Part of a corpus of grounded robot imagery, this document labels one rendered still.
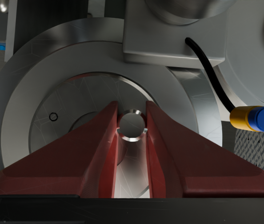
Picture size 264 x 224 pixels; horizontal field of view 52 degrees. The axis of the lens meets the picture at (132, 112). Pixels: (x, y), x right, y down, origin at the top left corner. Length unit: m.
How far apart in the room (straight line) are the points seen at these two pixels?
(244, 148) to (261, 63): 0.23
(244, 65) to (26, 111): 0.13
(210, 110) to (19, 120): 0.11
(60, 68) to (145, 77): 0.05
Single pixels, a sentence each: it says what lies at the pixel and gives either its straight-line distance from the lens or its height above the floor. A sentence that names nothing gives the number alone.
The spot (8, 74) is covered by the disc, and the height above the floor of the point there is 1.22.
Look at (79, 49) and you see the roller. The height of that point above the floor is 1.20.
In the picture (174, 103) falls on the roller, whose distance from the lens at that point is 0.16.
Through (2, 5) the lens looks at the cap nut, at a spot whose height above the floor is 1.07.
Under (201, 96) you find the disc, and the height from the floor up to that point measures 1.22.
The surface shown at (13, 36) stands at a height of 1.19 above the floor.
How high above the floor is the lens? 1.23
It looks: level
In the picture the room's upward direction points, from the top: 176 degrees counter-clockwise
